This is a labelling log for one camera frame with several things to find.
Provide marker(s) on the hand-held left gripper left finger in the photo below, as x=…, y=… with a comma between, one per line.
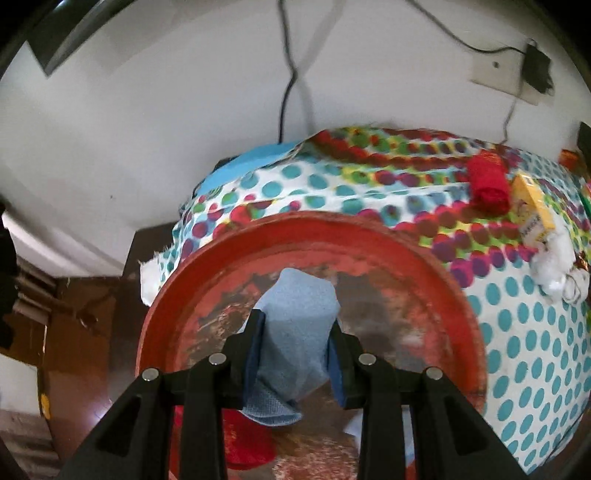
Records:
x=251, y=369

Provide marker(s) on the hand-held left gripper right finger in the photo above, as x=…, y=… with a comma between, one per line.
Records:
x=337, y=383

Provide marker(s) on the blue cloth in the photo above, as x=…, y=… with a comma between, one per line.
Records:
x=295, y=332

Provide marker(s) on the red round basin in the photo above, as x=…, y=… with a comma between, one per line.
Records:
x=323, y=240

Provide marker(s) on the white towel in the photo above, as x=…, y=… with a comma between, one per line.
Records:
x=554, y=272

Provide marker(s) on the polka dot tablecloth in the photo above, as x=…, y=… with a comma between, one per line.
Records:
x=521, y=346

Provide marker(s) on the blue sheet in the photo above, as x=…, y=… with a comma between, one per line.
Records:
x=249, y=161

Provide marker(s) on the red rolled towel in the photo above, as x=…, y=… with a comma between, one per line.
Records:
x=487, y=184

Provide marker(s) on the small yellow box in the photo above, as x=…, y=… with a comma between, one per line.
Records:
x=531, y=203

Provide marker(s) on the red yellow snack packet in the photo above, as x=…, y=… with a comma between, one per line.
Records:
x=569, y=159

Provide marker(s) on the black power adapter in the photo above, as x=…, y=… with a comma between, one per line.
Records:
x=535, y=69

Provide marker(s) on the white wall socket plate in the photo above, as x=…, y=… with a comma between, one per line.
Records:
x=498, y=69

